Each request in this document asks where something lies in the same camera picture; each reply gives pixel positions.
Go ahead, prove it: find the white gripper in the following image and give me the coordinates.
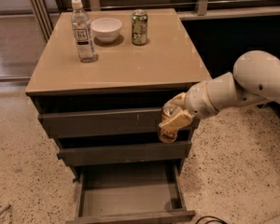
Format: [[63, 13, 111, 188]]
[[159, 81, 218, 131]]

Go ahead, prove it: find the orange drink can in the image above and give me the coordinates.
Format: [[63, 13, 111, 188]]
[[158, 103, 182, 144]]

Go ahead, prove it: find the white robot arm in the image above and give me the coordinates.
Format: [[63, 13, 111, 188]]
[[159, 50, 280, 133]]

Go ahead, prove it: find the top grey drawer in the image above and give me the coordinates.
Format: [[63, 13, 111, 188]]
[[37, 105, 204, 139]]

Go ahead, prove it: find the middle grey drawer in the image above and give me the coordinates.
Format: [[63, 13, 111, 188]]
[[58, 141, 191, 166]]

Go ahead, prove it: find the grey drawer cabinet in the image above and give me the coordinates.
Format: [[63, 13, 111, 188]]
[[23, 8, 213, 224]]

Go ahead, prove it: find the bottom grey open drawer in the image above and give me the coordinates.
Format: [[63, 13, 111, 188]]
[[65, 162, 195, 224]]

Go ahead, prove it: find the green drink can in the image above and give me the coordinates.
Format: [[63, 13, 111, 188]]
[[131, 9, 148, 46]]

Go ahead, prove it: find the white bowl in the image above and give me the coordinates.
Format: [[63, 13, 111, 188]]
[[91, 18, 122, 43]]

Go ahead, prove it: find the clear tea bottle white cap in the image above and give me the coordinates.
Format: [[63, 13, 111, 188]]
[[71, 0, 96, 63]]

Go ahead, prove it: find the black cable on floor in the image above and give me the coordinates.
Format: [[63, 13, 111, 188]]
[[194, 215, 229, 224]]

